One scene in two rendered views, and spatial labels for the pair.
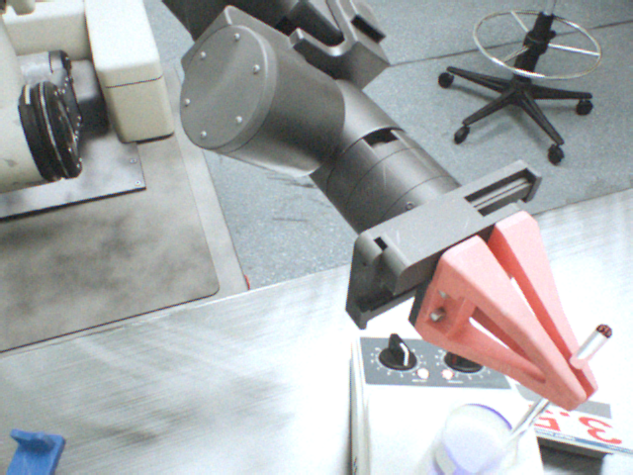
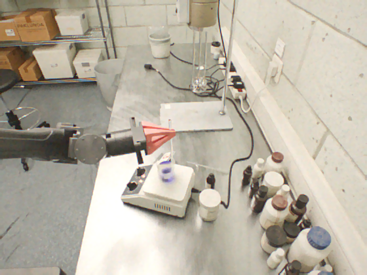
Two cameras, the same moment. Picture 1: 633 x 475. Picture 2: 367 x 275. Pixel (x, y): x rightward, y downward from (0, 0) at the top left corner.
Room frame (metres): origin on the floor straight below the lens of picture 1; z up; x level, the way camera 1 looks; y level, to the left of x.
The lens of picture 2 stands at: (-0.05, 0.29, 1.38)
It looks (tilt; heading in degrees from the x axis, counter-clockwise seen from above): 42 degrees down; 287
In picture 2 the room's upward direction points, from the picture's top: straight up
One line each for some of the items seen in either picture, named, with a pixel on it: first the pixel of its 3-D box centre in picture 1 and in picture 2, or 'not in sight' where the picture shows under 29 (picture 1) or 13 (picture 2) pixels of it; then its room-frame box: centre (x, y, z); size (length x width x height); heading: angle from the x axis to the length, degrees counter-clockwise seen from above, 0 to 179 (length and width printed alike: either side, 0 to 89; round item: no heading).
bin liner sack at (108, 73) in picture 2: not in sight; (116, 86); (1.17, -1.45, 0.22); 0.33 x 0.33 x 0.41
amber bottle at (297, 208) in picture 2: not in sight; (297, 209); (-0.25, -0.13, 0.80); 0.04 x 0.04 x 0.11
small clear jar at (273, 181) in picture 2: not in sight; (271, 185); (-0.18, -0.21, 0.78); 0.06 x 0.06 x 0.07
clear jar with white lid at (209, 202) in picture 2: not in sight; (208, 205); (-0.01, -0.08, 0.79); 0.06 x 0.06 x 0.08
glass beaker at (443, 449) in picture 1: (479, 438); (165, 167); (0.13, -0.11, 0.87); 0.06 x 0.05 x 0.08; 145
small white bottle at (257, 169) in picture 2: not in sight; (258, 169); (-0.13, -0.26, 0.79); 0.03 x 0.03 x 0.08
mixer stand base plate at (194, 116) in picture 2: not in sight; (194, 115); (0.15, -0.52, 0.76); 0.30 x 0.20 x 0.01; 22
